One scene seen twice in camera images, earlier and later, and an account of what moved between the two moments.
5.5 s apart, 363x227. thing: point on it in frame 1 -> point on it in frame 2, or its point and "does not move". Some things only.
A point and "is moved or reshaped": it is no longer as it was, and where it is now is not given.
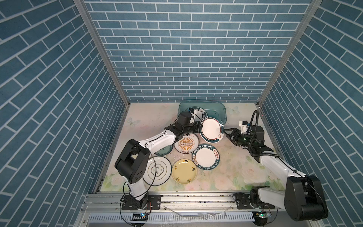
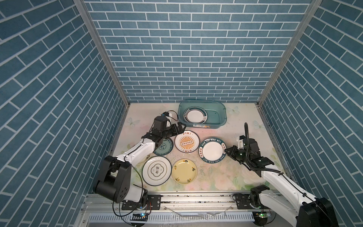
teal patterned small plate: (165, 150) does not move
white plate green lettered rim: (205, 157) is moved or reshaped
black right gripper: (235, 131) -> (231, 153)
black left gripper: (196, 129) -> (179, 130)
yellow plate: (184, 171) does not move
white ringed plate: (158, 171) does not move
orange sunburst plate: (189, 143) does not move
